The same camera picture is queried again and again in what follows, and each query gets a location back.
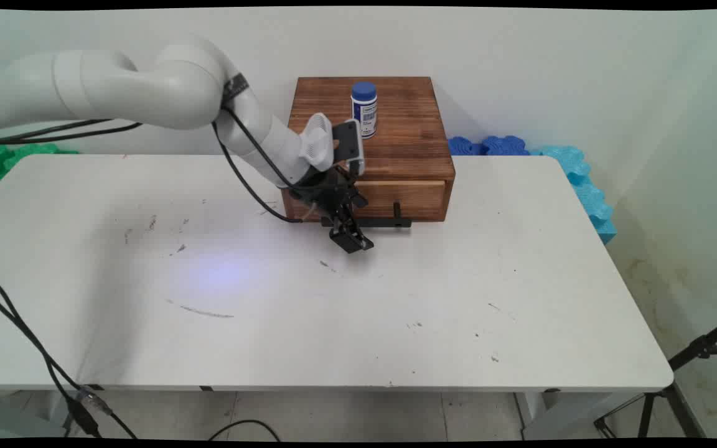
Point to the green foam mat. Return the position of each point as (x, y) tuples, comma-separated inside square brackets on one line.
[(10, 158)]

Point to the brown wooden drawer box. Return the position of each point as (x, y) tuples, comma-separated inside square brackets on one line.
[(376, 124)]

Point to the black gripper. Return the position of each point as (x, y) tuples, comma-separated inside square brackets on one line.
[(328, 193)]

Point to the white bottle blue cap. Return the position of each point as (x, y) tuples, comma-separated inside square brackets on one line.
[(364, 109)]

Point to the light blue foam mat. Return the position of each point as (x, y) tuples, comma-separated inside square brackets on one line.
[(582, 186)]

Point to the light wooden drawer front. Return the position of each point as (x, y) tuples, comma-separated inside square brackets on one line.
[(405, 198)]

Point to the black tripod stand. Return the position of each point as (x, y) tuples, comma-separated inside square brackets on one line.
[(676, 386)]

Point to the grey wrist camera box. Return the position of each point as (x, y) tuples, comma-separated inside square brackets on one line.
[(347, 143)]

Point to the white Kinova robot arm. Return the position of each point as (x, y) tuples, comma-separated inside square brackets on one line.
[(147, 87)]

